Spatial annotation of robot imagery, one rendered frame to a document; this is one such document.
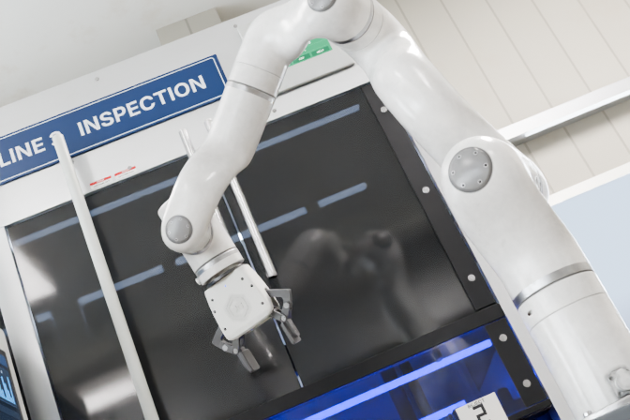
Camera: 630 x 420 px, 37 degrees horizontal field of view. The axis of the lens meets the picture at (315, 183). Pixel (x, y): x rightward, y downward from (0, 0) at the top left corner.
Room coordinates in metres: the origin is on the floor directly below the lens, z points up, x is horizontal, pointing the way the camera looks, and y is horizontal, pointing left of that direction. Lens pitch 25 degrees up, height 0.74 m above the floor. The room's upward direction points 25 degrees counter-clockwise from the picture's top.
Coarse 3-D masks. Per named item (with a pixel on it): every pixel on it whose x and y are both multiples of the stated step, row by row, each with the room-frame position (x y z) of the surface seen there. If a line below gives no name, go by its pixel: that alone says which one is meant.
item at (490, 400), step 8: (480, 400) 1.91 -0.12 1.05; (488, 400) 1.91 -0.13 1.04; (496, 400) 1.91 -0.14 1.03; (464, 408) 1.90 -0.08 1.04; (480, 408) 1.91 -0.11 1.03; (488, 408) 1.91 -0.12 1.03; (496, 408) 1.91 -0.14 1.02; (464, 416) 1.90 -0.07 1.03; (472, 416) 1.90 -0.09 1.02; (488, 416) 1.91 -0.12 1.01; (496, 416) 1.91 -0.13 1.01; (504, 416) 1.91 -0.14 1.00
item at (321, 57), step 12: (240, 36) 1.89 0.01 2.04; (312, 48) 1.90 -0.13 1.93; (324, 48) 1.90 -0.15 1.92; (336, 48) 1.90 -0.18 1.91; (300, 60) 1.89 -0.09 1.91; (312, 60) 1.90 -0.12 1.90; (324, 60) 1.90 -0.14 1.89; (336, 60) 1.90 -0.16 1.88; (348, 60) 1.91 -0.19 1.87; (288, 72) 1.89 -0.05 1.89; (300, 72) 1.89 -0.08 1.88; (312, 72) 1.89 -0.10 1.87; (324, 72) 1.90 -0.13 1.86; (288, 84) 1.89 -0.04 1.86; (300, 84) 1.90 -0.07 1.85
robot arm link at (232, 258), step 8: (232, 248) 1.50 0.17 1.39; (224, 256) 1.49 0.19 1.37; (232, 256) 1.50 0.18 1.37; (240, 256) 1.51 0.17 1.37; (208, 264) 1.48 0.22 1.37; (216, 264) 1.48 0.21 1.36; (224, 264) 1.49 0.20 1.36; (232, 264) 1.51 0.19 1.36; (200, 272) 1.49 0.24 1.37; (208, 272) 1.49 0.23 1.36; (216, 272) 1.49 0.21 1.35; (224, 272) 1.50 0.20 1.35; (200, 280) 1.51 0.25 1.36; (208, 280) 1.51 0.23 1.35
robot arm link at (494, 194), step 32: (448, 160) 1.23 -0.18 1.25; (480, 160) 1.21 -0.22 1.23; (512, 160) 1.22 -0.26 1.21; (448, 192) 1.24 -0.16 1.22; (480, 192) 1.23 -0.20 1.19; (512, 192) 1.23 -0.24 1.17; (480, 224) 1.26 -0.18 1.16; (512, 224) 1.26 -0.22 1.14; (544, 224) 1.26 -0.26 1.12; (512, 256) 1.28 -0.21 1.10; (544, 256) 1.27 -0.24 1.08; (576, 256) 1.29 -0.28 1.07; (512, 288) 1.31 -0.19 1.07
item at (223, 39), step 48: (288, 0) 1.91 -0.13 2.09; (192, 48) 1.88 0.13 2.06; (48, 96) 1.84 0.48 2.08; (96, 96) 1.85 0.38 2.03; (288, 96) 1.90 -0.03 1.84; (336, 96) 1.92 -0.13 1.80; (144, 144) 1.86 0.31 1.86; (0, 192) 1.82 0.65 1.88; (48, 192) 1.83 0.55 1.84; (0, 240) 1.82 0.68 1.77; (0, 288) 1.81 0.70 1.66; (432, 336) 1.91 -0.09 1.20; (48, 384) 1.82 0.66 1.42; (336, 384) 1.88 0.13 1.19
